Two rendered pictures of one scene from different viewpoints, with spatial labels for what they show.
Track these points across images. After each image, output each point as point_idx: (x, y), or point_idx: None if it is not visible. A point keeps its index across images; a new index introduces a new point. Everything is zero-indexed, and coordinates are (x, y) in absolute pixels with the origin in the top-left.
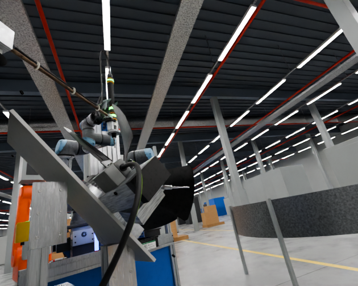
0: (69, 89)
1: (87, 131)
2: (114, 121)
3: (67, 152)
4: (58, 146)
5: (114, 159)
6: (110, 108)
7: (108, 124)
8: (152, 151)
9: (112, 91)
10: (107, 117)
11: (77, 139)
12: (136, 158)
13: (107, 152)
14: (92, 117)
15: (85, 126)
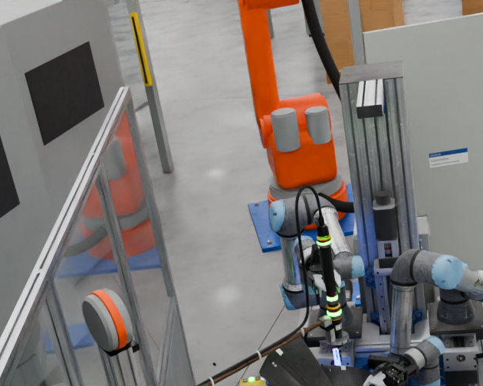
0: (253, 362)
1: (307, 274)
2: (336, 323)
3: (289, 233)
4: (272, 220)
5: (398, 181)
6: (328, 300)
7: (326, 332)
8: (455, 264)
9: (328, 267)
10: (321, 325)
11: (280, 384)
12: (416, 279)
13: (380, 164)
14: (307, 269)
15: (301, 265)
